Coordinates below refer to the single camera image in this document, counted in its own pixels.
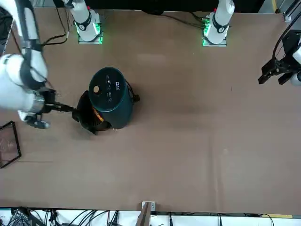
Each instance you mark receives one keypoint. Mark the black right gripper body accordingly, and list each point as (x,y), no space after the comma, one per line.
(50,99)

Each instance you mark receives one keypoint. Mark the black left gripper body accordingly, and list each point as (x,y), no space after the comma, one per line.
(286,65)

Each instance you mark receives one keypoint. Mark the yellow corn cob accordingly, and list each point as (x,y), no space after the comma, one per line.
(98,115)

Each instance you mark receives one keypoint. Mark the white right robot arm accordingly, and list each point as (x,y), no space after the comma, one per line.
(14,77)

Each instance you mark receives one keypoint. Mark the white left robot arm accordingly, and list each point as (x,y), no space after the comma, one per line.
(219,21)

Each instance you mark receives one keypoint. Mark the dark green air fryer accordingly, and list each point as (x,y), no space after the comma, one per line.
(110,94)

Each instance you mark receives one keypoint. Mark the black equipment box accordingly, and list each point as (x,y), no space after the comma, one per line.
(291,42)

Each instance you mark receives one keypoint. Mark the dark wooden tray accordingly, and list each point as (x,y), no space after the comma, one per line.
(9,150)

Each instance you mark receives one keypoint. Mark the aluminium profile post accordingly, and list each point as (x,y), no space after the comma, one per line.
(145,216)

